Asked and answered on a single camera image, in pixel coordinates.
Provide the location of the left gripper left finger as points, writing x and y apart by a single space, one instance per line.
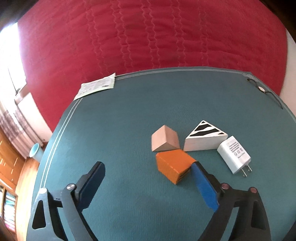
87 186

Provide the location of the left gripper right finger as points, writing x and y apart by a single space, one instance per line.
208 185

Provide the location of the white usb charger plug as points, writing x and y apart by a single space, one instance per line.
235 156

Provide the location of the orange striped wedge block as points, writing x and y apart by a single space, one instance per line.
174 164

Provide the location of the white zebra striped wedge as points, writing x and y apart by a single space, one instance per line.
204 136

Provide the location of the light blue waste bin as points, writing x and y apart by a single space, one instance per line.
36 152

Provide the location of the small beige wooden wedge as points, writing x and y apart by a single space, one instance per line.
165 139

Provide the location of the bookshelf with books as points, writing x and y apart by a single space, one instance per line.
8 209

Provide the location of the wooden cabinet door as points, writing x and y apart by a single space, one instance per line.
11 163

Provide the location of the patterned window curtain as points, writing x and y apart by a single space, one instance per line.
18 130

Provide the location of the teal table mat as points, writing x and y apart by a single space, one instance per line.
135 201

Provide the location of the white paper leaflet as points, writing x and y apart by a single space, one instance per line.
96 86

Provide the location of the red quilted blanket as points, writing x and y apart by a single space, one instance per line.
67 43

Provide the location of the black strap wristwatch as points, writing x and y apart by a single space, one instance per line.
266 92

